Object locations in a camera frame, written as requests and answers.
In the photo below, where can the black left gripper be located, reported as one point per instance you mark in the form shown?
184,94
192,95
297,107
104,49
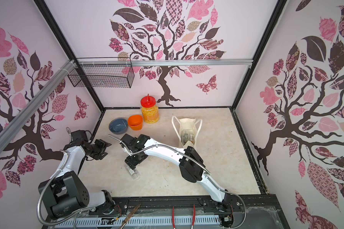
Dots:
104,144

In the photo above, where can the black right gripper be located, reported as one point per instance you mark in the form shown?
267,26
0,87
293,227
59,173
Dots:
133,161

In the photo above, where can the green compass set case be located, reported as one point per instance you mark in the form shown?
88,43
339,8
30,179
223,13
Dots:
188,136

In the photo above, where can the cream canvas tote bag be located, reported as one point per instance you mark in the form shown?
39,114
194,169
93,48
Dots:
186,124

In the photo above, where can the orange plastic bowl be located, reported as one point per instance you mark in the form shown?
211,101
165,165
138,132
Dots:
135,122

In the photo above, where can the blue grey bowl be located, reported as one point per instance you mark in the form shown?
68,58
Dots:
118,126

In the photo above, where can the red lid yellow candy jar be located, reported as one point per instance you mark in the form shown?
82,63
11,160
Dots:
149,109

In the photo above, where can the brown flat stick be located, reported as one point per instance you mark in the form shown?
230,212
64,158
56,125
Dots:
129,216

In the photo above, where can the white slotted cable duct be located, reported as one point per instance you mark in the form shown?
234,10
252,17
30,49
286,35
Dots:
140,222

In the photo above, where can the black wire basket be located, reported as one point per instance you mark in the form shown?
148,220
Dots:
115,73

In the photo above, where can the aluminium rail back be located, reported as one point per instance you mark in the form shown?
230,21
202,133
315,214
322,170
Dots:
143,63

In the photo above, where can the aluminium rail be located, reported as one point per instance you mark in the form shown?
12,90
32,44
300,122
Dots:
24,115
143,63

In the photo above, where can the aluminium rail left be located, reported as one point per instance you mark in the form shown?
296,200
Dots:
24,115

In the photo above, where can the black left corner post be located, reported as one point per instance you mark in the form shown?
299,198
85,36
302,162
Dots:
44,10

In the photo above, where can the black corner frame post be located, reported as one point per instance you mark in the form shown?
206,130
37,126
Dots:
274,19

